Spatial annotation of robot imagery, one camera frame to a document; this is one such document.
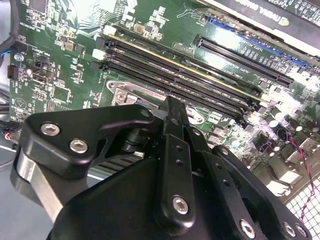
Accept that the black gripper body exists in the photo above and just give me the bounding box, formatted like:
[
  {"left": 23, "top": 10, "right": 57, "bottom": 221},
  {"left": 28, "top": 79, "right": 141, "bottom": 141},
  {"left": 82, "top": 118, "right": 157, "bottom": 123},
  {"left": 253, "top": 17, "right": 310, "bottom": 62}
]
[{"left": 47, "top": 123, "right": 241, "bottom": 240}]

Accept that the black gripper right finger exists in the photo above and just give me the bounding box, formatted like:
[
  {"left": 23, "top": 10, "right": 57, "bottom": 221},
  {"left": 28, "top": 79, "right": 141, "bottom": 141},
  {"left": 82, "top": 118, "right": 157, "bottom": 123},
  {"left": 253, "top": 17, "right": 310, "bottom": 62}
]
[{"left": 178, "top": 101, "right": 313, "bottom": 240}]

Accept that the metal socket cover frame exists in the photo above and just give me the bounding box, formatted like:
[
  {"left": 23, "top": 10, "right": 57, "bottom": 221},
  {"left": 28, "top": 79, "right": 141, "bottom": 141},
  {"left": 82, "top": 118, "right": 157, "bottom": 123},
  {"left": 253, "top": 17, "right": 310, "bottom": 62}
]
[{"left": 113, "top": 84, "right": 204, "bottom": 125}]

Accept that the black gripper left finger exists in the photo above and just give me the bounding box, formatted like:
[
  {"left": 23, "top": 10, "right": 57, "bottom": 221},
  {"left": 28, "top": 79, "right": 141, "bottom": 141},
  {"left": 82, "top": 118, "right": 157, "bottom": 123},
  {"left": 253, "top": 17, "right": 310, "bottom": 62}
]
[{"left": 9, "top": 96, "right": 196, "bottom": 235}]

